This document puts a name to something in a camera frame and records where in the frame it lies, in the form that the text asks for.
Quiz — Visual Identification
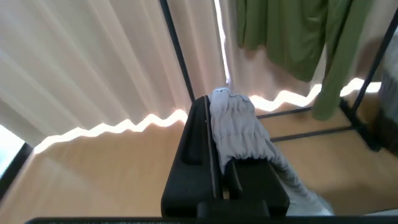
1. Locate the green sleeveless shirt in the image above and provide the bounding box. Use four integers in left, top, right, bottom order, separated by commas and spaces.
235, 0, 374, 121

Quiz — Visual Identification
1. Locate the beige curtain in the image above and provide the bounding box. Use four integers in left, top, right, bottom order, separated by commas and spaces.
0, 0, 398, 147

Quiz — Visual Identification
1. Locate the black clothes rack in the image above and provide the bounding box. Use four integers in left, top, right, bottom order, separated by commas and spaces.
159, 0, 398, 152

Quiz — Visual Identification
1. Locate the white laundry basket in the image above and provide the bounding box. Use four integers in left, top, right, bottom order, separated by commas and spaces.
373, 34, 398, 156

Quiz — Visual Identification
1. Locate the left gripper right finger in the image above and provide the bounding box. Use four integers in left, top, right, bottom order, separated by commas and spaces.
223, 157, 290, 217

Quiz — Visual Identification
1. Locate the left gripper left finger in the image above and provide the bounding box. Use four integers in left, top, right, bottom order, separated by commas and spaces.
160, 95, 223, 218

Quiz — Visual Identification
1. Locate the pale grey garment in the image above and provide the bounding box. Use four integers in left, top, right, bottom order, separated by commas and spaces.
208, 86, 334, 217

